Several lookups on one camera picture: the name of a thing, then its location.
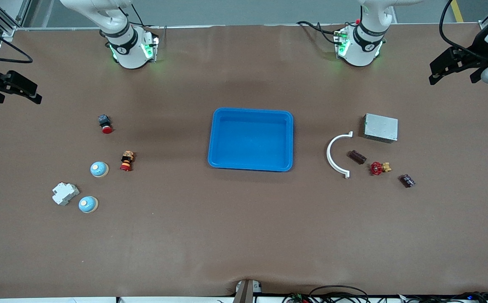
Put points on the red yellow button switch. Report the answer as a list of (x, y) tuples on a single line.
[(126, 161)]

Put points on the black red emergency push button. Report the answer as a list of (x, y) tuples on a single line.
[(106, 125)]

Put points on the white circuit breaker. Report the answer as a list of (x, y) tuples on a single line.
[(64, 193)]

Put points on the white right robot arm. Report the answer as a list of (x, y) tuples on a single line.
[(130, 54)]

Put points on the brown table mat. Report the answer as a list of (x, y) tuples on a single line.
[(244, 231)]

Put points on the grey metal power supply box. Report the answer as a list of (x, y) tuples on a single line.
[(380, 128)]

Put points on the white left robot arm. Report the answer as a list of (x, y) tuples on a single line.
[(364, 50)]

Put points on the dark electrolytic capacitor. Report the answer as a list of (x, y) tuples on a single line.
[(358, 157), (407, 181)]

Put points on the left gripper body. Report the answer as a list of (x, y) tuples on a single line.
[(476, 61)]

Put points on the white curved pipe clamp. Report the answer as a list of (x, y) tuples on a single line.
[(328, 153)]

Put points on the blue bell with beige knob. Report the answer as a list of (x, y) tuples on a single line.
[(87, 205), (99, 169)]

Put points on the grey metal table clamp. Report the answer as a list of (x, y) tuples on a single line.
[(247, 292)]

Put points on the blue plastic tray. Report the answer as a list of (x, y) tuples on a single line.
[(250, 141)]

